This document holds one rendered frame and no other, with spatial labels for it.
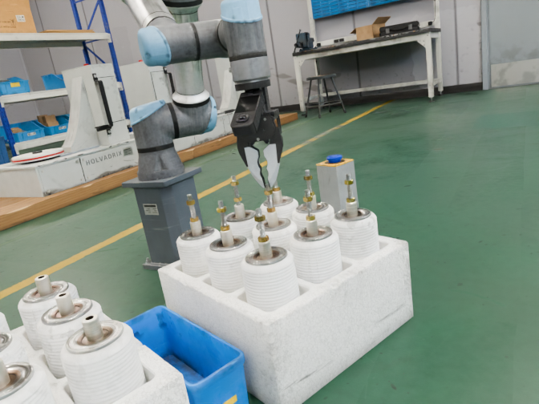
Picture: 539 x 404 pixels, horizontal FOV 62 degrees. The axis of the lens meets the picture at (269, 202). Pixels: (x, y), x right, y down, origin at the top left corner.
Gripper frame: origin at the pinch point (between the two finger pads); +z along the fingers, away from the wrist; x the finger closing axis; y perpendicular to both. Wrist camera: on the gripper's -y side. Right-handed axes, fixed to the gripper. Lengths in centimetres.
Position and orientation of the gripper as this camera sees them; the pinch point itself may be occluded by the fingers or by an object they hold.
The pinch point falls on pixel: (265, 182)
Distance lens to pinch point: 91.4
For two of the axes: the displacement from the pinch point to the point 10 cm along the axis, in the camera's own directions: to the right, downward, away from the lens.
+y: 1.9, -2.9, 9.4
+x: -9.7, 1.0, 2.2
